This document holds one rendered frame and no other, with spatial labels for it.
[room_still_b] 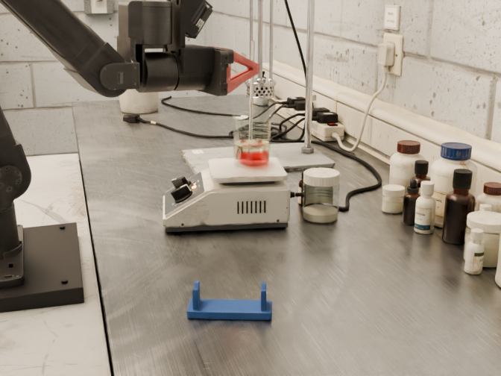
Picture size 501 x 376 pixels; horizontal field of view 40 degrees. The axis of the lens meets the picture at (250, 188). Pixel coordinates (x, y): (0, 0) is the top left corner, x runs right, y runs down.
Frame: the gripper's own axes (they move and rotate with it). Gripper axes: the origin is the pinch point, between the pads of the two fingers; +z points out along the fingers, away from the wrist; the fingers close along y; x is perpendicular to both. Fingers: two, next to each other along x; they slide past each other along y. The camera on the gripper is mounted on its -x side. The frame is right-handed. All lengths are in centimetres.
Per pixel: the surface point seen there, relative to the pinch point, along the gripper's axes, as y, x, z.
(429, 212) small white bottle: -22.2, 20.2, 18.8
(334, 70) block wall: 51, 8, 61
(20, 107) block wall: 241, 45, 31
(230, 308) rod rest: -27.7, 24.5, -20.9
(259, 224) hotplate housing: -5.8, 23.7, -1.6
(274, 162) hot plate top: 0.0, 15.6, 5.1
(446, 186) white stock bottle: -21.7, 16.6, 22.7
